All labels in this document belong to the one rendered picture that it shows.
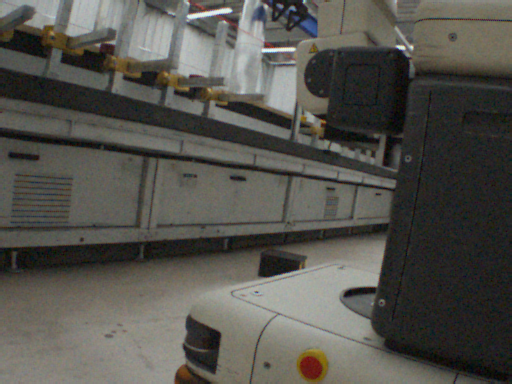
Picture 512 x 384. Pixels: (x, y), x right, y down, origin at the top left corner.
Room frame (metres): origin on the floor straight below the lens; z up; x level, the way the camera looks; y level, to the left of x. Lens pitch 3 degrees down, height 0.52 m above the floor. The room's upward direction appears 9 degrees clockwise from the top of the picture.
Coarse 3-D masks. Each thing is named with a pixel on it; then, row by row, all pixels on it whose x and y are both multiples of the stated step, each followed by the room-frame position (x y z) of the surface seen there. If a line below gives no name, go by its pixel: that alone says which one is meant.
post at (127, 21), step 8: (128, 0) 1.35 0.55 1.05; (136, 0) 1.36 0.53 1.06; (128, 8) 1.34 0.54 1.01; (136, 8) 1.37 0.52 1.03; (128, 16) 1.34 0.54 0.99; (120, 24) 1.35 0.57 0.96; (128, 24) 1.35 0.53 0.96; (120, 32) 1.35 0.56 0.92; (128, 32) 1.36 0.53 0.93; (120, 40) 1.34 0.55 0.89; (128, 40) 1.36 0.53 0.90; (120, 48) 1.34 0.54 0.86; (120, 56) 1.35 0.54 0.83; (112, 72) 1.35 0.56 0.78; (112, 80) 1.34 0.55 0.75; (120, 80) 1.36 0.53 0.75
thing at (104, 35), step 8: (88, 32) 1.09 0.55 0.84; (96, 32) 1.06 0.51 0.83; (104, 32) 1.03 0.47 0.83; (112, 32) 1.04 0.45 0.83; (72, 40) 1.15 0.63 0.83; (80, 40) 1.11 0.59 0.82; (88, 40) 1.08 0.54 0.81; (96, 40) 1.07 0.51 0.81; (104, 40) 1.06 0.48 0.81; (72, 48) 1.18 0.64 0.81
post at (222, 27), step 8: (224, 24) 1.75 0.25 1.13; (216, 32) 1.76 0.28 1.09; (224, 32) 1.76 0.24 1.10; (216, 40) 1.76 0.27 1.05; (224, 40) 1.77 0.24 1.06; (216, 48) 1.75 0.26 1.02; (224, 48) 1.77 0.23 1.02; (216, 56) 1.75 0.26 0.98; (216, 64) 1.75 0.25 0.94; (216, 72) 1.75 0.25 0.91; (216, 88) 1.77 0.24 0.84; (208, 104) 1.75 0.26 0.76; (208, 112) 1.74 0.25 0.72
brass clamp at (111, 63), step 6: (108, 60) 1.33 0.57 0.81; (114, 60) 1.32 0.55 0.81; (120, 60) 1.34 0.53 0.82; (126, 60) 1.36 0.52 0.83; (108, 66) 1.32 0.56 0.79; (114, 66) 1.33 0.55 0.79; (120, 66) 1.34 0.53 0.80; (126, 66) 1.36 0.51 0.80; (120, 72) 1.35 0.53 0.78; (126, 72) 1.37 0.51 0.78; (132, 78) 1.45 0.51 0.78
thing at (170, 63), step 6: (144, 60) 1.31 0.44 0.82; (150, 60) 1.29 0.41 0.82; (156, 60) 1.28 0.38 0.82; (162, 60) 1.26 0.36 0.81; (168, 60) 1.24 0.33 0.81; (174, 60) 1.23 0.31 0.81; (102, 66) 1.47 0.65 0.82; (132, 66) 1.35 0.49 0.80; (138, 66) 1.33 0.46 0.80; (144, 66) 1.31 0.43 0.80; (150, 66) 1.29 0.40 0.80; (156, 66) 1.27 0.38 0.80; (162, 66) 1.25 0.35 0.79; (168, 66) 1.24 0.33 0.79; (174, 66) 1.24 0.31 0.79; (102, 72) 1.46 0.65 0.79; (108, 72) 1.44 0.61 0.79; (132, 72) 1.39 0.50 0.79; (138, 72) 1.37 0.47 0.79
